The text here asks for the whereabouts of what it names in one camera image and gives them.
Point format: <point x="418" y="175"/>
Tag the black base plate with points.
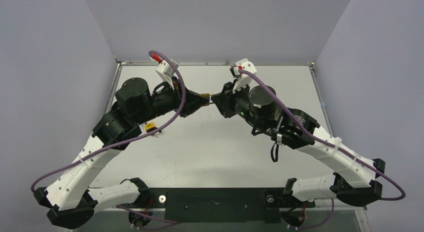
<point x="221" y="205"/>

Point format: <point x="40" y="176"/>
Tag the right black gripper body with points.
<point x="228" y="102"/>

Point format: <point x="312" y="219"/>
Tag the small brass padlock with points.
<point x="208" y="97"/>

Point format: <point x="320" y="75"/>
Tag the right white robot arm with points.
<point x="353" y="180"/>

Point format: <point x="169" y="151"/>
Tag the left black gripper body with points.
<point x="169" y="101"/>

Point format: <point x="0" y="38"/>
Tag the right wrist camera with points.
<point x="241" y="79"/>

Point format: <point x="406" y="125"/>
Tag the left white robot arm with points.
<point x="71" y="201"/>

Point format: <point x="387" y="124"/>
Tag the yellow padlock with keys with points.
<point x="150" y="127"/>

